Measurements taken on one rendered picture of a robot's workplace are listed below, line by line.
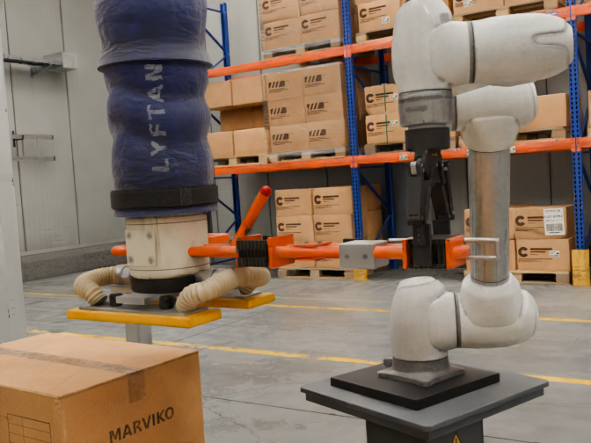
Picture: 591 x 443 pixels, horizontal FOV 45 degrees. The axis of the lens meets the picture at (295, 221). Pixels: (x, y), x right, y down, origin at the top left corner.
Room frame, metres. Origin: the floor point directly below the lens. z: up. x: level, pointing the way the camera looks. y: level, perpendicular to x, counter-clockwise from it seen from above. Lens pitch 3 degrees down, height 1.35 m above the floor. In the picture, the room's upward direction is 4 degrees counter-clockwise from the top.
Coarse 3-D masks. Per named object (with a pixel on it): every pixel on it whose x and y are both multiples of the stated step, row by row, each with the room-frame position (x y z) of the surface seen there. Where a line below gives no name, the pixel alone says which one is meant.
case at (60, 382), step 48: (48, 336) 2.01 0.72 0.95; (0, 384) 1.52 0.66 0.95; (48, 384) 1.49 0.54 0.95; (96, 384) 1.47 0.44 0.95; (144, 384) 1.58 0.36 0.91; (192, 384) 1.70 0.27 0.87; (0, 432) 1.53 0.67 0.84; (48, 432) 1.43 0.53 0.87; (96, 432) 1.46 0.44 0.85; (144, 432) 1.57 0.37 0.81; (192, 432) 1.69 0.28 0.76
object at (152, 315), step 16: (112, 304) 1.48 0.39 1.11; (128, 304) 1.49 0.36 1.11; (160, 304) 1.41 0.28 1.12; (96, 320) 1.45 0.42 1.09; (112, 320) 1.43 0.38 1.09; (128, 320) 1.40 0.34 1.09; (144, 320) 1.38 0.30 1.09; (160, 320) 1.36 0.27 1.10; (176, 320) 1.34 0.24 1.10; (192, 320) 1.33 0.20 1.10; (208, 320) 1.37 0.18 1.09
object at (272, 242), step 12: (240, 240) 1.37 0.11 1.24; (252, 240) 1.36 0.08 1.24; (264, 240) 1.34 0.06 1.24; (276, 240) 1.36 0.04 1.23; (288, 240) 1.40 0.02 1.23; (240, 252) 1.38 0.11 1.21; (252, 252) 1.37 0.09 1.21; (264, 252) 1.35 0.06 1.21; (240, 264) 1.37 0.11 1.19; (252, 264) 1.36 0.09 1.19; (264, 264) 1.34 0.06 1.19; (276, 264) 1.36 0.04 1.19; (288, 264) 1.39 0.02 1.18
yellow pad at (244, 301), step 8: (240, 296) 1.51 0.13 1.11; (248, 296) 1.52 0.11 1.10; (256, 296) 1.52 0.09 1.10; (264, 296) 1.53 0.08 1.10; (272, 296) 1.55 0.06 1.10; (200, 304) 1.55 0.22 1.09; (208, 304) 1.54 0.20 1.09; (216, 304) 1.53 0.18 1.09; (224, 304) 1.52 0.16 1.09; (232, 304) 1.50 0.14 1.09; (240, 304) 1.49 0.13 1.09; (248, 304) 1.48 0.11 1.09; (256, 304) 1.50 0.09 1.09
